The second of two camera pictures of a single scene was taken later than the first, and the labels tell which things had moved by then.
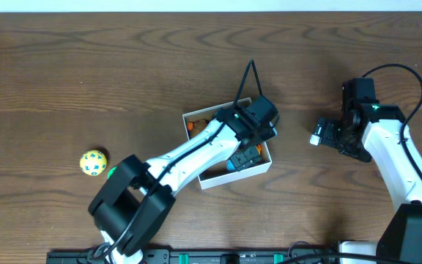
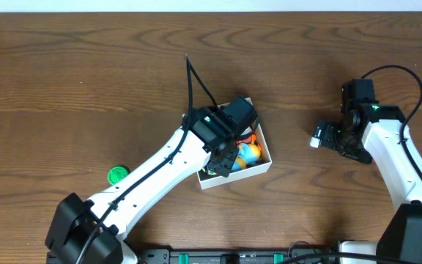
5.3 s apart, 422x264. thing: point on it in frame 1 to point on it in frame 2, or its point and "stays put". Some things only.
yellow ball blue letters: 93,163 to 210,171
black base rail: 245,257 stays put
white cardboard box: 214,178 stays put
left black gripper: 244,158 to 224,161
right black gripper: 330,125 stays put
